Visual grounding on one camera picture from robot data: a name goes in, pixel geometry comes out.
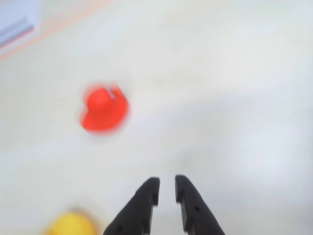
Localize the yellow rubber duck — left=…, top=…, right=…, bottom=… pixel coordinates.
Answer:
left=45, top=210, right=99, bottom=235

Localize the orange tape strip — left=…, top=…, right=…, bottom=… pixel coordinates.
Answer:
left=0, top=0, right=116, bottom=61

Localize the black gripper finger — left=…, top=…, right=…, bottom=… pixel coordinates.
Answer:
left=174, top=174, right=226, bottom=235
left=103, top=177, right=161, bottom=235

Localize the red rubber duck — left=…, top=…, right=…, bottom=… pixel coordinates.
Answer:
left=79, top=80, right=131, bottom=135

